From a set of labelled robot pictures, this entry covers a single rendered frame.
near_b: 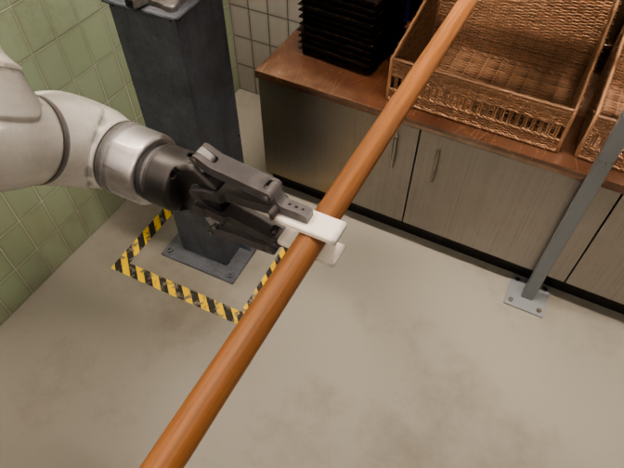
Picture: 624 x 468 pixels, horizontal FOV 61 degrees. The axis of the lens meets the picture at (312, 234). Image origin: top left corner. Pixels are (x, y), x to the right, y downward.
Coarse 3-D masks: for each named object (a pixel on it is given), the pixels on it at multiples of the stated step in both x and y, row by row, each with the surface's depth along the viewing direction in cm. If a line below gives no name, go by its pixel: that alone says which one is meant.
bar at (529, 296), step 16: (608, 144) 136; (608, 160) 139; (592, 176) 144; (592, 192) 148; (576, 208) 154; (560, 224) 163; (576, 224) 158; (560, 240) 165; (544, 256) 173; (544, 272) 178; (512, 288) 194; (528, 288) 187; (544, 288) 193; (512, 304) 190; (528, 304) 190; (544, 304) 190
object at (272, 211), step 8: (224, 184) 59; (192, 192) 59; (200, 192) 58; (208, 192) 58; (216, 192) 58; (224, 192) 58; (232, 192) 58; (240, 192) 57; (208, 200) 59; (216, 200) 58; (224, 200) 58; (232, 200) 58; (240, 200) 57; (248, 200) 56; (256, 200) 56; (256, 208) 57; (264, 208) 56; (272, 208) 55; (272, 216) 55
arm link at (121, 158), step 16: (112, 128) 61; (128, 128) 61; (144, 128) 62; (112, 144) 60; (128, 144) 60; (144, 144) 60; (160, 144) 62; (96, 160) 61; (112, 160) 60; (128, 160) 59; (144, 160) 60; (96, 176) 62; (112, 176) 60; (128, 176) 59; (112, 192) 63; (128, 192) 61
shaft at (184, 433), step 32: (448, 32) 80; (416, 64) 75; (416, 96) 72; (384, 128) 66; (352, 160) 63; (352, 192) 60; (288, 256) 54; (288, 288) 52; (256, 320) 49; (224, 352) 47; (256, 352) 49; (224, 384) 45; (192, 416) 43; (160, 448) 42; (192, 448) 43
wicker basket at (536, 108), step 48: (432, 0) 176; (480, 0) 179; (528, 0) 172; (576, 0) 167; (480, 48) 187; (528, 48) 180; (576, 48) 173; (432, 96) 172; (480, 96) 171; (528, 96) 148; (576, 96) 165
